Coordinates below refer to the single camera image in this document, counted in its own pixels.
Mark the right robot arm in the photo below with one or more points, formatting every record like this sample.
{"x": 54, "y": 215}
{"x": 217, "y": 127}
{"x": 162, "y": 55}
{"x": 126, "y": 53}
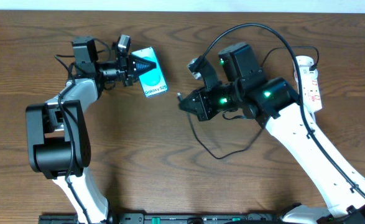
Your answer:
{"x": 287, "y": 113}

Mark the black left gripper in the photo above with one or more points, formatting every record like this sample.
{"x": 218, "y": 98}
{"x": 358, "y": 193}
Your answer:
{"x": 126, "y": 68}

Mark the smartphone with teal screen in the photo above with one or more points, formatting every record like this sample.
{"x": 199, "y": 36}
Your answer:
{"x": 152, "y": 82}

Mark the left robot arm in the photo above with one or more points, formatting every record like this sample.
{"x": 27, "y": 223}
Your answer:
{"x": 57, "y": 138}

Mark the white power strip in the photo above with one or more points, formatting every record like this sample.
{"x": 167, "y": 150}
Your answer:
{"x": 311, "y": 92}

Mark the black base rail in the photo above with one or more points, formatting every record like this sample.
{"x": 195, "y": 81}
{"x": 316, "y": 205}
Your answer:
{"x": 142, "y": 218}

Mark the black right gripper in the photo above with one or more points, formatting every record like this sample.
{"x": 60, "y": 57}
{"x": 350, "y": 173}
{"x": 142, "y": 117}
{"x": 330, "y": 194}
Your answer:
{"x": 202, "y": 96}

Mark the white USB charger plug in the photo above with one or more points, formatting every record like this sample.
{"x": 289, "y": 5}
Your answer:
{"x": 307, "y": 75}

